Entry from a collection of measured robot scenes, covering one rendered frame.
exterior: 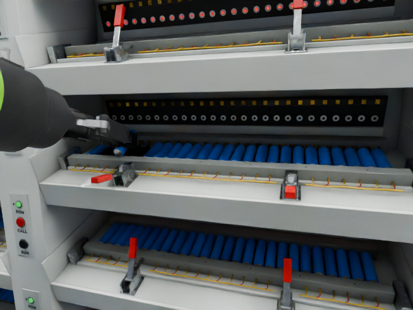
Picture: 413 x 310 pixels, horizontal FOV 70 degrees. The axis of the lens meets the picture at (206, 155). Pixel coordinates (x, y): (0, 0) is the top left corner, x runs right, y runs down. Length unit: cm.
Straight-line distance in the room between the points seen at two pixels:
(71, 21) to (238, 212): 49
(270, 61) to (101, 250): 47
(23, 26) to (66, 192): 28
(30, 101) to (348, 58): 35
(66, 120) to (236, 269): 36
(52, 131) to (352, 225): 39
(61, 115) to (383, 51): 38
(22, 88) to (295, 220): 36
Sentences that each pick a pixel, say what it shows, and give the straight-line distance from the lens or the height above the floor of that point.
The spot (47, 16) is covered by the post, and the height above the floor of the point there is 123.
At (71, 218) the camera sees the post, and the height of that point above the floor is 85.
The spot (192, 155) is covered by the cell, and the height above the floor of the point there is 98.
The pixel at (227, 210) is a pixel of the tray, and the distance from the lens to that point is 44.
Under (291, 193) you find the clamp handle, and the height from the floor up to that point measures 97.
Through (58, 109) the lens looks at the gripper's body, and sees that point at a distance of 38.
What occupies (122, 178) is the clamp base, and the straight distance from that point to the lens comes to 49.
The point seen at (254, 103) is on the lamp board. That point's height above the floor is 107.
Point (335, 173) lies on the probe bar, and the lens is 46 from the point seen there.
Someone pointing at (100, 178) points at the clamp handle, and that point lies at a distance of 45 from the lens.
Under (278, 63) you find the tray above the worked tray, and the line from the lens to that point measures 40.
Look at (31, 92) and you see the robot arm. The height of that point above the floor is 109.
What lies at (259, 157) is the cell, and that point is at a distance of 49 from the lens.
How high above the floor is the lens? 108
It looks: 10 degrees down
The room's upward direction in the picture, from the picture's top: 1 degrees counter-clockwise
